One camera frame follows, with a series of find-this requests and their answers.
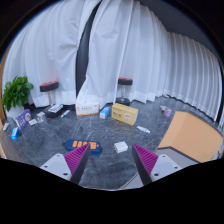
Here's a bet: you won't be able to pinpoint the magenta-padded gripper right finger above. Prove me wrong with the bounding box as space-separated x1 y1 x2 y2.
131 143 184 186

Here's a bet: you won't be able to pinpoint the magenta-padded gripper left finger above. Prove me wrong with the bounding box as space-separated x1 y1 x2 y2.
39 143 92 185

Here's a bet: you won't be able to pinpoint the blue power strip orange sockets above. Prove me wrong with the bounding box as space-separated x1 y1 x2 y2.
63 138 103 156

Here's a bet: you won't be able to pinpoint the orange board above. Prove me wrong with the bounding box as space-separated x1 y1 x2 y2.
157 110 224 163

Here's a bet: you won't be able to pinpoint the small clear box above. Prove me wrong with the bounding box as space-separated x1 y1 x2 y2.
36 111 46 124

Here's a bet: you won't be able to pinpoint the small bright blue box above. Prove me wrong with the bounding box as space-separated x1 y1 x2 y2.
10 126 22 141

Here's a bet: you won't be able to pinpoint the white blue pen-shaped tube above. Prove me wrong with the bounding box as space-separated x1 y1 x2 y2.
59 109 71 119

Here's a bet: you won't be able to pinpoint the small purple cup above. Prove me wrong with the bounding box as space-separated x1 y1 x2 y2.
163 107 173 118

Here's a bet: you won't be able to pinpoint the purple printed box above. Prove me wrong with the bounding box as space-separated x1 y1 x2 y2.
14 108 33 132

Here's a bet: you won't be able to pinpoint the flat white blue box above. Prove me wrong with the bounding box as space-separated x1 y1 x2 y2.
47 103 64 114

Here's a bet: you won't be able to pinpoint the white box orange stripe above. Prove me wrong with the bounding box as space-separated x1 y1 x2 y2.
75 101 101 117

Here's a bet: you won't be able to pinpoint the yellow cardboard box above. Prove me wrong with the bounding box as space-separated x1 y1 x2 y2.
111 102 139 127

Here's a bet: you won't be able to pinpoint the small blue white box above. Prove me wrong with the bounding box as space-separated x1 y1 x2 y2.
99 106 112 120

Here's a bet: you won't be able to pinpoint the black stool red-edged seat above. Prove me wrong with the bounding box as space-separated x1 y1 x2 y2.
39 80 76 118
115 77 134 107

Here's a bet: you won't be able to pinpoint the green potted plant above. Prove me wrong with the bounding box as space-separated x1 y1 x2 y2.
0 75 35 119

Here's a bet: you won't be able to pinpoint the white curtain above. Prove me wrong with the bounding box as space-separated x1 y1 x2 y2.
1 0 102 108
75 0 224 130

